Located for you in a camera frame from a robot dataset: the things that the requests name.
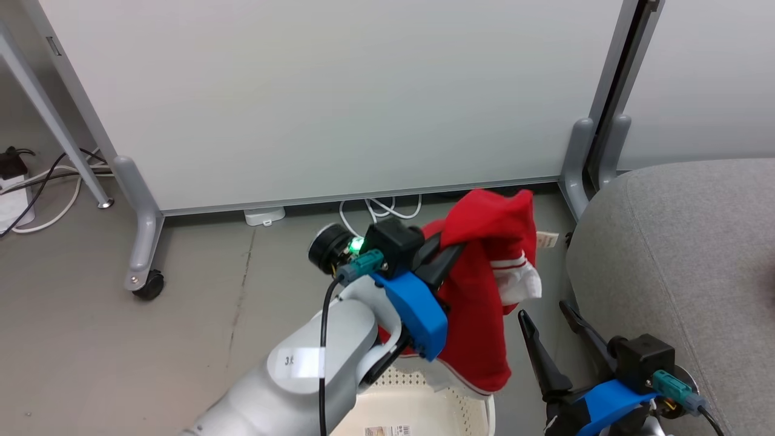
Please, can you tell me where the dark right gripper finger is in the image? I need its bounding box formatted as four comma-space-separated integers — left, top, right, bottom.
518, 309, 574, 402
559, 300, 619, 365

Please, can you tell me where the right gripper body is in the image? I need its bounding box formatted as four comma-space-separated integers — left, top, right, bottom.
544, 334, 698, 436

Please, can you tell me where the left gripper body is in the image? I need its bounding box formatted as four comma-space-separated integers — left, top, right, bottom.
308, 218, 426, 280

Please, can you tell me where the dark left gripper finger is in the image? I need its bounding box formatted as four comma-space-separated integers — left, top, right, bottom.
423, 242, 467, 292
417, 233, 447, 265

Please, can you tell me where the red garment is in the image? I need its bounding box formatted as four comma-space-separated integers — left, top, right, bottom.
378, 188, 561, 396

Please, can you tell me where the grey fabric sofa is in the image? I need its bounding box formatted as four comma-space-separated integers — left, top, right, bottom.
565, 159, 775, 436

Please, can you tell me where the white perforated laundry basket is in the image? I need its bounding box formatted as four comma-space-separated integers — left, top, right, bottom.
330, 356, 497, 436

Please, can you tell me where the small white adapter box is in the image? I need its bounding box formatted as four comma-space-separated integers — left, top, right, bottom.
243, 206, 286, 228

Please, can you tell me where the large white partition panel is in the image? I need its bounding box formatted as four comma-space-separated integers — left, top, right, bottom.
21, 0, 653, 216

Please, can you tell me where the grey partition foot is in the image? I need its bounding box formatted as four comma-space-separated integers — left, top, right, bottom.
598, 114, 632, 191
559, 117, 595, 222
113, 156, 165, 292

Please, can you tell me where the black caster wheel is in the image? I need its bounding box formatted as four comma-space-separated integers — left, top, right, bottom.
133, 269, 165, 301

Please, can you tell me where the narrow white partition panel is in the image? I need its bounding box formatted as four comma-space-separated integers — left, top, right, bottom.
616, 0, 775, 172

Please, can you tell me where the grey metal table leg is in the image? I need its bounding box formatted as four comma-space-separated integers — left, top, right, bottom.
0, 23, 115, 210

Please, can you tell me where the white power strip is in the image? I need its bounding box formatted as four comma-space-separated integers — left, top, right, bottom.
0, 174, 36, 233

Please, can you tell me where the black plug adapter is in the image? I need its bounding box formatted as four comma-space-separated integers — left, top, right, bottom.
0, 147, 29, 180

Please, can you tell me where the white looped cable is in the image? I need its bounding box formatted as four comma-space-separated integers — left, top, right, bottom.
338, 194, 423, 237

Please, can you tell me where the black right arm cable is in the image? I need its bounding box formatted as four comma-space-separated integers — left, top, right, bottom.
652, 369, 727, 436

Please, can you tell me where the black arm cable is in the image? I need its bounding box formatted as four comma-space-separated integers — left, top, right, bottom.
652, 369, 727, 436
318, 248, 386, 436

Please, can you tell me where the blue left camera mount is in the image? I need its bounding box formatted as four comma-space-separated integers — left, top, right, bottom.
370, 271, 449, 363

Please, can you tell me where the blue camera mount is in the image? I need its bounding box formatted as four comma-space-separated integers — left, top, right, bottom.
575, 379, 662, 436
370, 271, 449, 363

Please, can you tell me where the blue right camera mount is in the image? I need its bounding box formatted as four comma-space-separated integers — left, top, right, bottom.
575, 379, 662, 436

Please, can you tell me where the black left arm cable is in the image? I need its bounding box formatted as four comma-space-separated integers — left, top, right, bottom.
318, 248, 386, 436

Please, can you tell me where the white floor cable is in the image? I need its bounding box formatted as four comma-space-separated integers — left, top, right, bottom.
0, 148, 110, 235

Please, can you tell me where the black floor cable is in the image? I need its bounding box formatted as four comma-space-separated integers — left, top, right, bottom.
0, 147, 114, 238

